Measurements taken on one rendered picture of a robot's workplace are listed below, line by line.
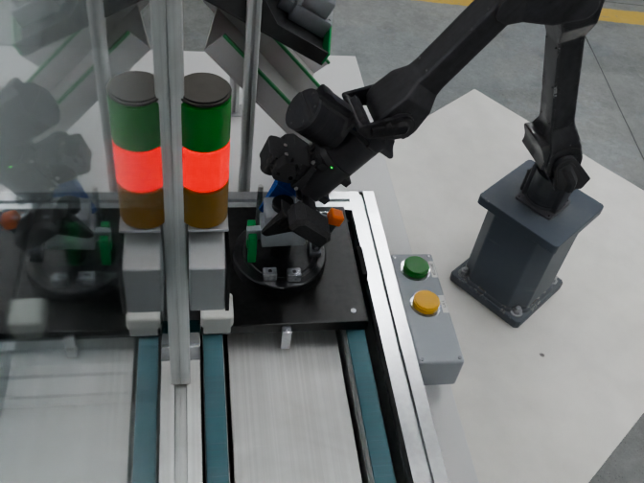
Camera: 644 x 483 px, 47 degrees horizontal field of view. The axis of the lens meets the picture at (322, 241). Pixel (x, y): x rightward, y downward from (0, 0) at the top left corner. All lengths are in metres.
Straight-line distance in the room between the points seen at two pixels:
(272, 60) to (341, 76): 0.45
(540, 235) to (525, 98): 2.34
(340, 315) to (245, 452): 0.24
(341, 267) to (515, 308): 0.31
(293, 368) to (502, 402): 0.33
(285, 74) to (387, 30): 2.41
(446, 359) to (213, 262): 0.44
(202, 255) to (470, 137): 0.97
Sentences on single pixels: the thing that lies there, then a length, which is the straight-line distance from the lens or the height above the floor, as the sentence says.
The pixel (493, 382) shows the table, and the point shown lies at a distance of 1.20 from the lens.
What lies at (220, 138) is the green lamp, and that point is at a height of 1.37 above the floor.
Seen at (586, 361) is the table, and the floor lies 0.86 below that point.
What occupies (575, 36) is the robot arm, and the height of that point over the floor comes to 1.37.
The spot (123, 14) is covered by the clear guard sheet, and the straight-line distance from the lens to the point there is 0.22.
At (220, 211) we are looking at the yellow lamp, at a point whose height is 1.28.
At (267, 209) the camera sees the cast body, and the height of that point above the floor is 1.08.
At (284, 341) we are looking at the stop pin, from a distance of 1.06.
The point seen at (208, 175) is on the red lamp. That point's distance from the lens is 0.71.
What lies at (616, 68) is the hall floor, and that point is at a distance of 3.91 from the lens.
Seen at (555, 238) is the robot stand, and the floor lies 1.06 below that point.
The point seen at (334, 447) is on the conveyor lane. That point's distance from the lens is 1.02.
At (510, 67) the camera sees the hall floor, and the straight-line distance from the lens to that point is 3.64.
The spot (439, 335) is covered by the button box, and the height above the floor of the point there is 0.96.
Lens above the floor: 1.80
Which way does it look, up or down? 46 degrees down
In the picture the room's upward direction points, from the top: 10 degrees clockwise
